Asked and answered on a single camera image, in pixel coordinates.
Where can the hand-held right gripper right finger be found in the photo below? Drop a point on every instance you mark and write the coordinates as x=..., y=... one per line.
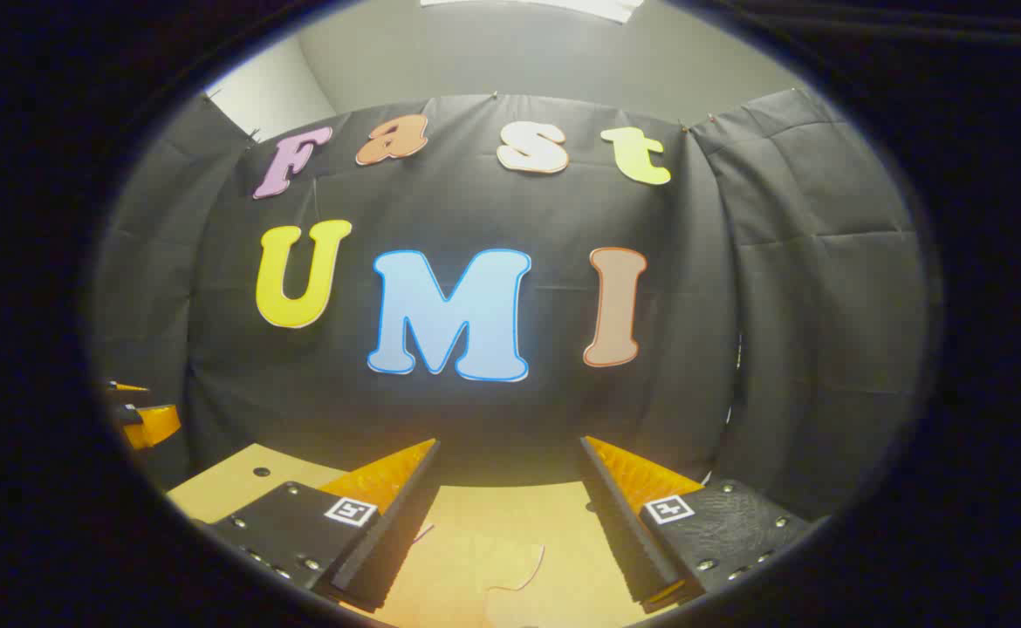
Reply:
x=628, y=541

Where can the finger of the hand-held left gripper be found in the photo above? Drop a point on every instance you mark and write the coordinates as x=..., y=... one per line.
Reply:
x=154, y=426
x=126, y=387

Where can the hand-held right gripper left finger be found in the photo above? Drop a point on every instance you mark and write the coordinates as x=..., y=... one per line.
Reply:
x=397, y=532

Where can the orange polo T-shirt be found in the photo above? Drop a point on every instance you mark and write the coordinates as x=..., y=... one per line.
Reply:
x=476, y=571

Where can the black backdrop cloth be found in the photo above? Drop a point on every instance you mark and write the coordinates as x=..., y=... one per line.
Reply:
x=476, y=201

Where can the white ceiling light panel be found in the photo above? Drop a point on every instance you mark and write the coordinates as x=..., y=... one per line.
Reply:
x=537, y=7

